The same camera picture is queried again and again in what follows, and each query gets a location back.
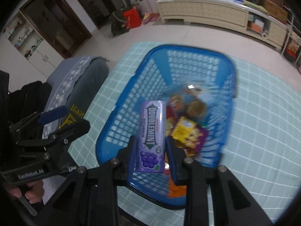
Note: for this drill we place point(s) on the orange sausage stick packet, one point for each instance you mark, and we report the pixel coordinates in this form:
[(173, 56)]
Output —
[(175, 191)]

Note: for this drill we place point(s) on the cream TV cabinet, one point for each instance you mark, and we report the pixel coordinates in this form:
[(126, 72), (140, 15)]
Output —
[(226, 14)]

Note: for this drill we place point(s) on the purple yellow chip bag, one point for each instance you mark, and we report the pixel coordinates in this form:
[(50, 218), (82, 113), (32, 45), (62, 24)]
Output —
[(189, 136)]

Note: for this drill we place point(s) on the green folded cloth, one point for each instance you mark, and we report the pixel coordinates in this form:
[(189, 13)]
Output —
[(255, 6)]

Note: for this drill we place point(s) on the blue squirrel snack bag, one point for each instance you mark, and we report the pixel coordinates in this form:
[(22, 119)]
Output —
[(180, 96)]

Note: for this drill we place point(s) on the grey chair with cover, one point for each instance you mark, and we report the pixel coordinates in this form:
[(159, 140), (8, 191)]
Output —
[(75, 82)]

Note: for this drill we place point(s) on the black bag on floor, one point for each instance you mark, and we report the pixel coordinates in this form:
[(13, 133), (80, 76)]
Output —
[(118, 23)]

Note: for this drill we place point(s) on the purple Doublemint gum box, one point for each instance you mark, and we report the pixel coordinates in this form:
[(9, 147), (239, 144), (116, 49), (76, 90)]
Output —
[(150, 156)]

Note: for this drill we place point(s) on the round squirrel cake packet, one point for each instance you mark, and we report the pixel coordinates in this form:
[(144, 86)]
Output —
[(196, 109)]

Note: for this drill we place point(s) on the blue plastic basket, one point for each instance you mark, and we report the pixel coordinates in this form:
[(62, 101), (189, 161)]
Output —
[(162, 68)]

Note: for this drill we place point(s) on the red paper bag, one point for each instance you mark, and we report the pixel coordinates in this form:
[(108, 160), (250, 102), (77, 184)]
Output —
[(132, 18)]

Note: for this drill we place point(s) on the teal checkered tablecloth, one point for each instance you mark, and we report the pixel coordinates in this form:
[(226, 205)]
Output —
[(253, 117)]

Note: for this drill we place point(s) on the broom and dustpan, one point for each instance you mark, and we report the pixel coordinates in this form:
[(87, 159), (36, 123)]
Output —
[(146, 12)]

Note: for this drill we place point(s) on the cardboard box on cabinet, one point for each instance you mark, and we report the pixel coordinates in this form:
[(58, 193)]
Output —
[(275, 11)]

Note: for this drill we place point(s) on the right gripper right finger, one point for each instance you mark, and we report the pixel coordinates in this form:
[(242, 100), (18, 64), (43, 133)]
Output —
[(232, 203)]

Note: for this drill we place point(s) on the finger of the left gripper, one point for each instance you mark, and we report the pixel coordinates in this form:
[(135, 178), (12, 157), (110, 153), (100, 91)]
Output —
[(41, 118), (60, 138)]

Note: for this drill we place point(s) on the white metal shelf rack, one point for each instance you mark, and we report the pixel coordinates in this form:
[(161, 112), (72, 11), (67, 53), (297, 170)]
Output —
[(291, 47)]

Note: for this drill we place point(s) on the large red silver snack bag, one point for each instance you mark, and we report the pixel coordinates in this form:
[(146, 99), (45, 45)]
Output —
[(171, 120)]

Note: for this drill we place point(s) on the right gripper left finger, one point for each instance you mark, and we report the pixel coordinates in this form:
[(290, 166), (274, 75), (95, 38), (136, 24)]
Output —
[(89, 196)]

